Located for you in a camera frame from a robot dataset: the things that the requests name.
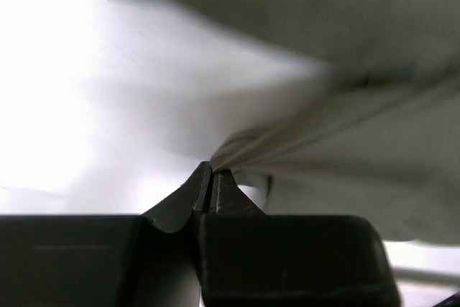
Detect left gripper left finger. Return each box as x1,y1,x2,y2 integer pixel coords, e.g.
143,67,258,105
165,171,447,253
1,162,211,306

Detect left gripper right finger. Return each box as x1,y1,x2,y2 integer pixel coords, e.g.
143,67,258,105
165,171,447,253
198,171,401,306

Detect olive green shorts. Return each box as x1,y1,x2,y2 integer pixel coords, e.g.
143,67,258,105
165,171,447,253
102,0,460,250

